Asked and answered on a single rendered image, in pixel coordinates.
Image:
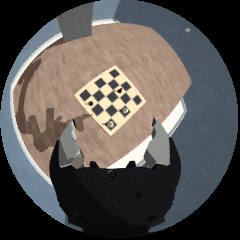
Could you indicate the black and beige chessboard with pieces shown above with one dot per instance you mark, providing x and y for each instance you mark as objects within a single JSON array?
[{"x": 108, "y": 103}]

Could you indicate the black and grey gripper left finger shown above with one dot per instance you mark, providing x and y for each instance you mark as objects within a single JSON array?
[{"x": 66, "y": 157}]

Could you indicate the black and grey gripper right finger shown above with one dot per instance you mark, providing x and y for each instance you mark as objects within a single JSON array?
[{"x": 162, "y": 156}]

